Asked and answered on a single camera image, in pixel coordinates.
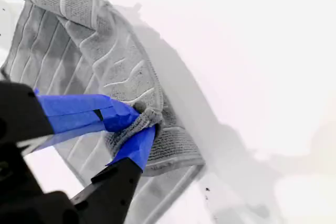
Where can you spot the grey striped square towel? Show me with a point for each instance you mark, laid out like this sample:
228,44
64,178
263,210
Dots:
118,58

